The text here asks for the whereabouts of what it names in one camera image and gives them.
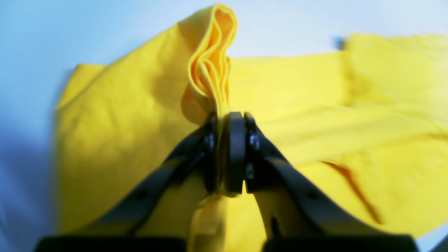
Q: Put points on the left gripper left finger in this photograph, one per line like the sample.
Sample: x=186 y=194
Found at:
x=156 y=215

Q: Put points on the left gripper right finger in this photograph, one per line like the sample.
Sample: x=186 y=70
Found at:
x=297 y=215

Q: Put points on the orange T-shirt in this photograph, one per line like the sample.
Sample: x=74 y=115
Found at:
x=367 y=125

